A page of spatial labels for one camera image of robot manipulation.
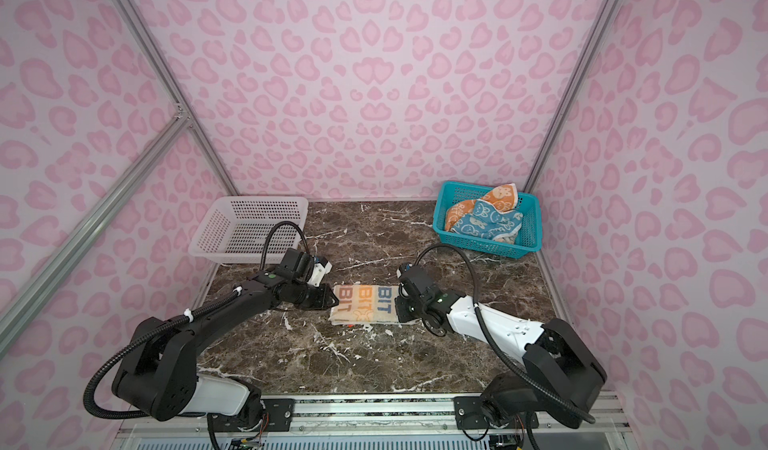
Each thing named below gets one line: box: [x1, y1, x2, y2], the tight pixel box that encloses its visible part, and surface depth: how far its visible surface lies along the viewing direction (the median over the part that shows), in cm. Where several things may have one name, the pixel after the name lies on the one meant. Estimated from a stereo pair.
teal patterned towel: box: [451, 199, 524, 241], surface depth 111 cm
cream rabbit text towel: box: [329, 284, 400, 325], surface depth 92 cm
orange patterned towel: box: [445, 183, 518, 231], surface depth 111 cm
